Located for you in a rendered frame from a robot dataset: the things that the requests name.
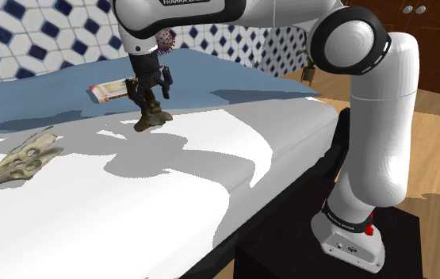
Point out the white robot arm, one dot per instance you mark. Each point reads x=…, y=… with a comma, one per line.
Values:
x=378, y=127

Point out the pale animal skull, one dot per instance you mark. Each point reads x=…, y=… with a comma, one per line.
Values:
x=14, y=164

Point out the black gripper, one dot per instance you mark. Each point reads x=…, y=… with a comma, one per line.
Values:
x=145, y=67

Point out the small potted plant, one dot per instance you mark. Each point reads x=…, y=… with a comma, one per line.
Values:
x=308, y=69

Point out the red spiky ball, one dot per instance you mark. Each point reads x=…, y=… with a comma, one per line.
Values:
x=166, y=41

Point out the bed with white sheet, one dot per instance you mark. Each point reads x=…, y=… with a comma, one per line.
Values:
x=88, y=201

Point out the dark robot stand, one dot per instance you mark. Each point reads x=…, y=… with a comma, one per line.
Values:
x=281, y=239

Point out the dark brown figure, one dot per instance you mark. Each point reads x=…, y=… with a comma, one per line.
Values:
x=151, y=114

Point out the blue blanket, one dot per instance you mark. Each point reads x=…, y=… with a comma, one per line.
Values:
x=212, y=81

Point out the red and white book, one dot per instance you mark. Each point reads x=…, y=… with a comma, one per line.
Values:
x=108, y=91

